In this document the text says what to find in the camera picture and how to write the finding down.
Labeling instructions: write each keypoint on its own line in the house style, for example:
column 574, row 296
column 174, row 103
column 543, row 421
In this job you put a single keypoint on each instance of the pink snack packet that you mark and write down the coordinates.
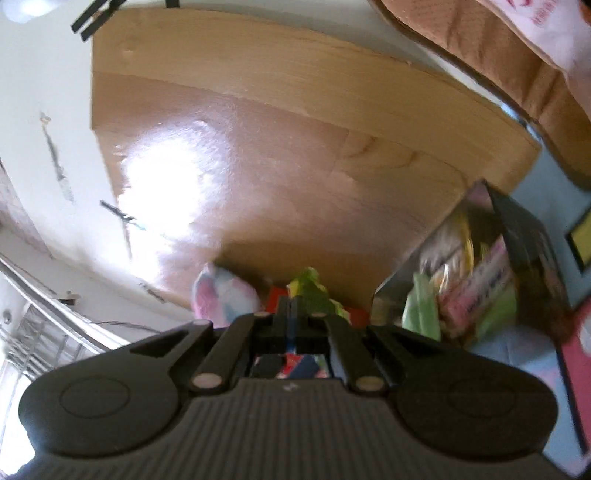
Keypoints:
column 485, row 281

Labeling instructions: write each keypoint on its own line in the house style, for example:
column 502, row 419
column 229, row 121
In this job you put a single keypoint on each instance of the dark green speckled snack packet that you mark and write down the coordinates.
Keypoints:
column 307, row 284

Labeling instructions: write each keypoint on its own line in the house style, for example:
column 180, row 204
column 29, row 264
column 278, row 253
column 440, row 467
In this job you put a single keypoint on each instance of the white window frame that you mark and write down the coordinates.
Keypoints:
column 46, row 323

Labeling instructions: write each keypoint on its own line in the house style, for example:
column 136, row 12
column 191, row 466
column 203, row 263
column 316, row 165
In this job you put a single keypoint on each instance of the wooden board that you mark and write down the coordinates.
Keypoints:
column 300, row 161

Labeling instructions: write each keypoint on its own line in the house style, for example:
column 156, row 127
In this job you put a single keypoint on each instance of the short black tape strip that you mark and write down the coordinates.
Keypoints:
column 173, row 3

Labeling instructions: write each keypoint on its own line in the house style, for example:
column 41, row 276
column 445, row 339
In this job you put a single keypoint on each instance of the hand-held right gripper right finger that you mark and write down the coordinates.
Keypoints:
column 339, row 337

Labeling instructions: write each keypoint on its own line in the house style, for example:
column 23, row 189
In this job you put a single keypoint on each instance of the brown seat cushion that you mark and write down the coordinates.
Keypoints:
column 461, row 37

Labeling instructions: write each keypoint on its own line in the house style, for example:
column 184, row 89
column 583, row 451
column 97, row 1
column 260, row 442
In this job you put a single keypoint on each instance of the large pink snack bag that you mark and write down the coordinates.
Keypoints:
column 554, row 27

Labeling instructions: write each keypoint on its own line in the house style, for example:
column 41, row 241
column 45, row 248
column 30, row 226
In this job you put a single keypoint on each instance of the red gift bag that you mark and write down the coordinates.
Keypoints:
column 274, row 297

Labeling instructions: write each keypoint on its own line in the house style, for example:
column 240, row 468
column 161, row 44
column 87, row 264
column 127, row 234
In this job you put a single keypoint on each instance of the long black tape strip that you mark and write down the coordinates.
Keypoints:
column 97, row 18

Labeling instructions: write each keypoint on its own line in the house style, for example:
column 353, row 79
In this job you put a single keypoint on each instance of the pastel plush toy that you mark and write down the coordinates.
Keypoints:
column 221, row 295

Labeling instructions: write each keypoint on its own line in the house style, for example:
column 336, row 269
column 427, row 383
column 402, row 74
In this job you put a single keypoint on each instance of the black cardboard box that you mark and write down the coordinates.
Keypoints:
column 531, row 258

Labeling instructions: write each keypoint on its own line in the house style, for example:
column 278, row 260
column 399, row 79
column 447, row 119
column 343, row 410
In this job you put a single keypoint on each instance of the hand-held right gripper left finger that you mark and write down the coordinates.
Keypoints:
column 244, row 332

